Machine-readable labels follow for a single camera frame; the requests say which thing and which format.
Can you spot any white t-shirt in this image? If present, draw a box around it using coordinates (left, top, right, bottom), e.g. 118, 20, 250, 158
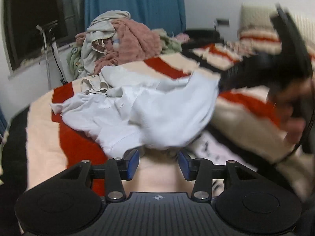
51, 67, 219, 158

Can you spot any person's right hand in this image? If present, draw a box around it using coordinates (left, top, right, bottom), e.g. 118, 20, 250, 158
268, 78, 314, 144

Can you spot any striped pillow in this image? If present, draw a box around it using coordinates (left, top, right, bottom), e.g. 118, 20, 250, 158
238, 4, 314, 61

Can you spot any striped red cream black blanket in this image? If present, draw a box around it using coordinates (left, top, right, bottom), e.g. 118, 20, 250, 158
1, 54, 314, 199

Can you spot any beige garment on bed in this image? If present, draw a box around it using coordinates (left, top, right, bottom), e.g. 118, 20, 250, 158
81, 74, 110, 95

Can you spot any black armchair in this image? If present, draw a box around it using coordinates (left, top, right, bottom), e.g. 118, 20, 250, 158
184, 28, 223, 42

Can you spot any small pink garment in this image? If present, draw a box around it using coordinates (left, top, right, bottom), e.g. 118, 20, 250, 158
175, 33, 190, 43

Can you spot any light green garment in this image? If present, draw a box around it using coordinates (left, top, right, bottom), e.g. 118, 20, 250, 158
152, 28, 182, 54

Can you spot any pink fluffy blanket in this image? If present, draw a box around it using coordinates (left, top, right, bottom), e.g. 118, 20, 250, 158
76, 19, 161, 75

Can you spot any garment steamer stand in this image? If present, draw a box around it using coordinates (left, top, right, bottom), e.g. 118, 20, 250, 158
36, 20, 69, 89

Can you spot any grey-white hoodie on pile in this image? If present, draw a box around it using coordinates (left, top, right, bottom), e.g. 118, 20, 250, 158
79, 10, 131, 77

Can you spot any blue curtain right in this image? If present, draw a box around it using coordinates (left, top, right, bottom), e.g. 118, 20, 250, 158
84, 0, 186, 35

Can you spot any dark window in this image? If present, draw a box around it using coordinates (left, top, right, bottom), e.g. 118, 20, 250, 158
3, 0, 84, 71

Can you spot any wall socket with charger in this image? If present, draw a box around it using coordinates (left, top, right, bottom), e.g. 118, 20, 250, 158
214, 18, 230, 29

